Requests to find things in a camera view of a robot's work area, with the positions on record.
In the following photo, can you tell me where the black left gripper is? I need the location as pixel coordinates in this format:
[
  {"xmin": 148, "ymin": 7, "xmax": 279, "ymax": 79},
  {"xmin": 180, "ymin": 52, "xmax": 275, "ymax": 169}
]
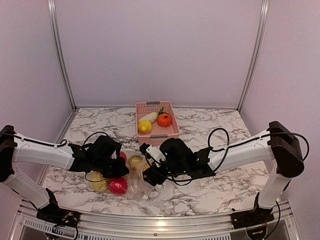
[{"xmin": 92, "ymin": 156, "xmax": 130, "ymax": 179}]

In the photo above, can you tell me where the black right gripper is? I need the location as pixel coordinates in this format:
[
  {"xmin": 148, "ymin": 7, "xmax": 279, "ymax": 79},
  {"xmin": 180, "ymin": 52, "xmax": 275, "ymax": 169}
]
[{"xmin": 139, "ymin": 160, "xmax": 187, "ymax": 187}]

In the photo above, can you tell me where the peach fake fruit with leaf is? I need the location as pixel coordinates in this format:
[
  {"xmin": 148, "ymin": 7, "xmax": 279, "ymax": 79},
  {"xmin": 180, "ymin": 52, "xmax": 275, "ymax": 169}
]
[{"xmin": 142, "ymin": 163, "xmax": 150, "ymax": 172}]

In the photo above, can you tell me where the clear zip top bag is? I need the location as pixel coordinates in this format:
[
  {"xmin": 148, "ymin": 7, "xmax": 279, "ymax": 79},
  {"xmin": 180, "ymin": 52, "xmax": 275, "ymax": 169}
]
[{"xmin": 85, "ymin": 151, "xmax": 162, "ymax": 200}]

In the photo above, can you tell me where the yellow fake lemon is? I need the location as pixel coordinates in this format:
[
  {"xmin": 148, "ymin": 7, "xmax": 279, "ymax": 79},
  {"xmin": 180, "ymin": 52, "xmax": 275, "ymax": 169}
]
[{"xmin": 137, "ymin": 120, "xmax": 152, "ymax": 134}]

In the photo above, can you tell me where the orange fake pumpkin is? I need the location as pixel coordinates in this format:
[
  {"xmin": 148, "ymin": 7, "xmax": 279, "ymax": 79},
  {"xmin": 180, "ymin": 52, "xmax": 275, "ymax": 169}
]
[{"xmin": 157, "ymin": 113, "xmax": 172, "ymax": 127}]

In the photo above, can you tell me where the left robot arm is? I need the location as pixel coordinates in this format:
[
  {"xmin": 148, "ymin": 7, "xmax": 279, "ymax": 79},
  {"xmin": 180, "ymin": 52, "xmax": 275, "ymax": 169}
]
[{"xmin": 0, "ymin": 125, "xmax": 130, "ymax": 223}]

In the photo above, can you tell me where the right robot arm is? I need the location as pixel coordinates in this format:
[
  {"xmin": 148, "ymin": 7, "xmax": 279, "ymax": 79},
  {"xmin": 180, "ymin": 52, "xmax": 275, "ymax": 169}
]
[{"xmin": 139, "ymin": 121, "xmax": 309, "ymax": 224}]

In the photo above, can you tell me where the pink fake fruit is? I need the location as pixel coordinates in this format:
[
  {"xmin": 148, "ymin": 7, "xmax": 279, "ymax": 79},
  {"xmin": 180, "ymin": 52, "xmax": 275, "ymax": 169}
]
[{"xmin": 120, "ymin": 151, "xmax": 127, "ymax": 161}]

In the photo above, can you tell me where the red fake pepper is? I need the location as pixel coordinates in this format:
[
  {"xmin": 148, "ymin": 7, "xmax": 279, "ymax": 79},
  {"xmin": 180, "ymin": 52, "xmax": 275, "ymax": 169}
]
[{"xmin": 109, "ymin": 177, "xmax": 128, "ymax": 195}]

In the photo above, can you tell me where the pale yellow fake fruit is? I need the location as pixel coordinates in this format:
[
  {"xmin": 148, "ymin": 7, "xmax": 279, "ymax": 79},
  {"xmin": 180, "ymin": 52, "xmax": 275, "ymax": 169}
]
[{"xmin": 90, "ymin": 172, "xmax": 109, "ymax": 192}]

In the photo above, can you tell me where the pink perforated plastic basket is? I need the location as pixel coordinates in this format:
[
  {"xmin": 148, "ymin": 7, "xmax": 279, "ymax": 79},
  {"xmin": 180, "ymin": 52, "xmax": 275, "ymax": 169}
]
[{"xmin": 135, "ymin": 101, "xmax": 180, "ymax": 146}]

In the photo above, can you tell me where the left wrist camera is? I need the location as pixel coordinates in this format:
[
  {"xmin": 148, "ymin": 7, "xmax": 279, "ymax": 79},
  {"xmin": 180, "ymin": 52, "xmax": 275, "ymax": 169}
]
[{"xmin": 110, "ymin": 142, "xmax": 122, "ymax": 159}]

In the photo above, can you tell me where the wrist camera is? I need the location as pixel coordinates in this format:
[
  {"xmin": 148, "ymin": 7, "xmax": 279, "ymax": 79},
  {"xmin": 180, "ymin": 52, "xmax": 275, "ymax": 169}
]
[
  {"xmin": 110, "ymin": 142, "xmax": 122, "ymax": 159},
  {"xmin": 139, "ymin": 143, "xmax": 167, "ymax": 165}
]

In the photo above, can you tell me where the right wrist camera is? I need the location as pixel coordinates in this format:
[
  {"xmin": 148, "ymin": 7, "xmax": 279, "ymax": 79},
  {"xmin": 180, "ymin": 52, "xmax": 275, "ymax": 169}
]
[{"xmin": 139, "ymin": 143, "xmax": 167, "ymax": 165}]

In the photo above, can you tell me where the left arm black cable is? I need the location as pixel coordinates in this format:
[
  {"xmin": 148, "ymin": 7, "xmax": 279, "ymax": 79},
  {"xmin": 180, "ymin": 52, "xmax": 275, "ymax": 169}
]
[{"xmin": 0, "ymin": 131, "xmax": 113, "ymax": 182}]

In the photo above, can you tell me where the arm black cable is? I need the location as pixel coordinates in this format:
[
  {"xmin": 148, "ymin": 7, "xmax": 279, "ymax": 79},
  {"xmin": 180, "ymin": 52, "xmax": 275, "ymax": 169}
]
[
  {"xmin": 149, "ymin": 127, "xmax": 311, "ymax": 186},
  {"xmin": 0, "ymin": 131, "xmax": 113, "ymax": 182}
]

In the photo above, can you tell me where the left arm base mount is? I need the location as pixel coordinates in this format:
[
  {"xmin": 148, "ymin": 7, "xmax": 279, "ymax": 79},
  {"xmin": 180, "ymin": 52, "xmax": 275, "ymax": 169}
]
[{"xmin": 36, "ymin": 188, "xmax": 81, "ymax": 228}]

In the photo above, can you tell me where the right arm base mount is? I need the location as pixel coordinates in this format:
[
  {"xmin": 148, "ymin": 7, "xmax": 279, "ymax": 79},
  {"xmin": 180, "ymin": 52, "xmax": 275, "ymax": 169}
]
[{"xmin": 230, "ymin": 208, "xmax": 275, "ymax": 229}]

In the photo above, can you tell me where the front aluminium rail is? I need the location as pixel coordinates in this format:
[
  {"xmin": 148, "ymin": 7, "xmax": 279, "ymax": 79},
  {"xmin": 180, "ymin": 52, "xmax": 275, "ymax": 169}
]
[{"xmin": 14, "ymin": 197, "xmax": 301, "ymax": 240}]

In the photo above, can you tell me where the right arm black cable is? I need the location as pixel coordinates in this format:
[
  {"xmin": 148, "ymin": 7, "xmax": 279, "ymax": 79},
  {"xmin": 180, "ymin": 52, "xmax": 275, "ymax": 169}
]
[{"xmin": 149, "ymin": 127, "xmax": 311, "ymax": 186}]

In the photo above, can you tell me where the left aluminium frame post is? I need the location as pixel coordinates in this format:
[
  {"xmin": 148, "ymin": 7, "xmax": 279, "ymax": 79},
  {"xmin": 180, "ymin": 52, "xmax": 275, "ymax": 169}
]
[{"xmin": 48, "ymin": 0, "xmax": 77, "ymax": 112}]

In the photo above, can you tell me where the aluminium frame post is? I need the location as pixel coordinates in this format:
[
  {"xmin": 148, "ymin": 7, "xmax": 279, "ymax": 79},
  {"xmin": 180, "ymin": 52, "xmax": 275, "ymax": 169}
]
[
  {"xmin": 48, "ymin": 0, "xmax": 77, "ymax": 112},
  {"xmin": 237, "ymin": 0, "xmax": 270, "ymax": 113}
]

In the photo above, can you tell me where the right aluminium frame post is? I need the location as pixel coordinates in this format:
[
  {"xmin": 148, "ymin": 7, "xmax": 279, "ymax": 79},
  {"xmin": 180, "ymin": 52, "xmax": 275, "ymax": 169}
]
[{"xmin": 237, "ymin": 0, "xmax": 270, "ymax": 113}]

